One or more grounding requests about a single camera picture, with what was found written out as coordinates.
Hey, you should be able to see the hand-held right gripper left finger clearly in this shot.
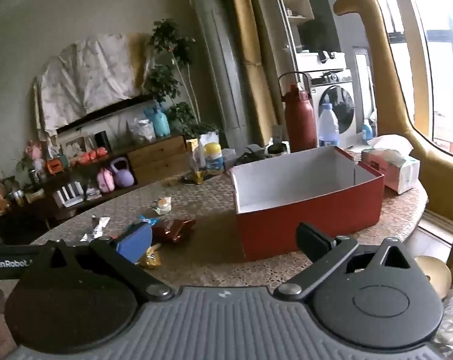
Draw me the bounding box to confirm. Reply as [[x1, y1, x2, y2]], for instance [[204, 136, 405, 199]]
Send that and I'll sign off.
[[43, 222, 175, 302]]

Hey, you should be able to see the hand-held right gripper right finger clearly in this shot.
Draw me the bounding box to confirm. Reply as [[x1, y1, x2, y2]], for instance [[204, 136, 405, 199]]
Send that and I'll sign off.
[[273, 222, 418, 301]]

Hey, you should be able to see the red cardboard box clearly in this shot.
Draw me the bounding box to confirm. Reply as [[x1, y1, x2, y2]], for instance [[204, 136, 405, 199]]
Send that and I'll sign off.
[[230, 146, 385, 262]]

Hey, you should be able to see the brown snack packet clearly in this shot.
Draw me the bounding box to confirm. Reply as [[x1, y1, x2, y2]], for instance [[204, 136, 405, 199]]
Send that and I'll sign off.
[[151, 219, 196, 244]]

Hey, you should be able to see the silver snack wrapper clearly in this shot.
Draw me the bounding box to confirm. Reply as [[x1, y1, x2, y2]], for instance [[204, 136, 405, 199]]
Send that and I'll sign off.
[[78, 215, 111, 242]]

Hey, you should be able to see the yellow candy wrapper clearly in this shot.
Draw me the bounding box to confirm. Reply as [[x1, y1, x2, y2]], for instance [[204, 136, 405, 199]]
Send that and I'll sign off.
[[138, 243, 163, 269]]

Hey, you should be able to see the purple kettlebell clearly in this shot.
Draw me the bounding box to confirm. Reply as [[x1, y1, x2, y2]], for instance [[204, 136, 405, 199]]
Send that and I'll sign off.
[[109, 157, 135, 187]]

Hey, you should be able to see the pink toy bag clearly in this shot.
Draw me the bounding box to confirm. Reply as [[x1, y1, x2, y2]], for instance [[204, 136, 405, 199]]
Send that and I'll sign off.
[[96, 167, 116, 194]]

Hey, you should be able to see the wooden drawer cabinet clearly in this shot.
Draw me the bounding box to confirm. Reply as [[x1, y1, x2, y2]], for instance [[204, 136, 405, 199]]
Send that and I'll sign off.
[[127, 135, 190, 184]]

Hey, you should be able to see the orange toy figure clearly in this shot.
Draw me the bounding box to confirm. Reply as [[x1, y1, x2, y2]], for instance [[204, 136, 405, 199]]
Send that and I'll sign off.
[[78, 146, 109, 164]]

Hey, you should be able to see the clear bag with yellow label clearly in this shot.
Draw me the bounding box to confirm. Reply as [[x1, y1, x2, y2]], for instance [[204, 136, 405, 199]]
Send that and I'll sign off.
[[187, 139, 206, 184]]

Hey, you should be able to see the black speaker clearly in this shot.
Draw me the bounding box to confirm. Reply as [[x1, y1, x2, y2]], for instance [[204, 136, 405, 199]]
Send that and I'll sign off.
[[94, 130, 111, 151]]

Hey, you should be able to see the grey cardboard box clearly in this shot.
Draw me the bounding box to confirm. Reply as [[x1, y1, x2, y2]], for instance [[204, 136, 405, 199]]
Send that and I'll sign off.
[[234, 144, 272, 166]]

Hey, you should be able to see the soft tissue pack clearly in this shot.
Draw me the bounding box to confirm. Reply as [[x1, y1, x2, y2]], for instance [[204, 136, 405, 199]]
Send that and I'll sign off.
[[359, 135, 421, 195]]

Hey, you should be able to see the clear plastic bag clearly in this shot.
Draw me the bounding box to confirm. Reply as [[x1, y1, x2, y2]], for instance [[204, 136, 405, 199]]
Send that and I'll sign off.
[[127, 118, 156, 143]]

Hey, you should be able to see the yellow-lid white jar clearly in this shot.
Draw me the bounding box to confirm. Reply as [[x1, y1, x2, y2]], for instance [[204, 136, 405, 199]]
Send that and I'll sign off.
[[204, 142, 225, 175]]

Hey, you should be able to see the clear plastic water bottle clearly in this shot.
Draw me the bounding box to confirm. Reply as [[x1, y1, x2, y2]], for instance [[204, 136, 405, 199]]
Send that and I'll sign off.
[[318, 103, 340, 148]]

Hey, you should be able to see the dark red thermos bottle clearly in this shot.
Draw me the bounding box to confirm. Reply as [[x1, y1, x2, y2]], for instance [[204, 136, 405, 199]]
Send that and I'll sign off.
[[278, 71, 319, 152]]

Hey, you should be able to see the round wooden stool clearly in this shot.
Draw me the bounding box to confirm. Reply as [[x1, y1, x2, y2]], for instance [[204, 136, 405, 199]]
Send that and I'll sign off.
[[414, 255, 452, 301]]

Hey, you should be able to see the white plant pot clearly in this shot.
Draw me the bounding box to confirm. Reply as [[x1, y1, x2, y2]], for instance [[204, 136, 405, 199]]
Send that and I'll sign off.
[[199, 131, 220, 147]]

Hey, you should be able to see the black television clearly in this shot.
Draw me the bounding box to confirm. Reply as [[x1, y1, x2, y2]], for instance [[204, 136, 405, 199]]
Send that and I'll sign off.
[[56, 94, 158, 136]]

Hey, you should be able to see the silver washing machine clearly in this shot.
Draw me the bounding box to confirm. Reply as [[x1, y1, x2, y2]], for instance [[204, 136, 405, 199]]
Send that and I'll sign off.
[[309, 69, 358, 149]]

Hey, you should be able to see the white patterned cloth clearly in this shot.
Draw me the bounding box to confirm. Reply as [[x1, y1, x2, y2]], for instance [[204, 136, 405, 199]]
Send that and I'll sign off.
[[35, 34, 145, 132]]

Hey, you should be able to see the grey standing air conditioner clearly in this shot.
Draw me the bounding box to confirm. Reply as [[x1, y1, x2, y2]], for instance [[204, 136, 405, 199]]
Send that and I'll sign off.
[[189, 0, 250, 136]]

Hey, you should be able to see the green potted plant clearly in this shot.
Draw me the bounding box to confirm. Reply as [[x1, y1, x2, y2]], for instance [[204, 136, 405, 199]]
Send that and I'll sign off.
[[144, 19, 216, 139]]

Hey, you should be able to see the yellow padded board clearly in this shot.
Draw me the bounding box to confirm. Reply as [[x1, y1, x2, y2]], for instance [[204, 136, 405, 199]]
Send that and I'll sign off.
[[226, 0, 280, 128]]

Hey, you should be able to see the yellow giraffe chair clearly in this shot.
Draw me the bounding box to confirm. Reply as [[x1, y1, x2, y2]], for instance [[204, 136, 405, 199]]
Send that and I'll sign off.
[[332, 0, 453, 282]]

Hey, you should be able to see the photo frame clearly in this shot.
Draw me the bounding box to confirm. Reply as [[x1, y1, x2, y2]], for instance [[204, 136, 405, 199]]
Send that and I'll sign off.
[[61, 137, 88, 160]]

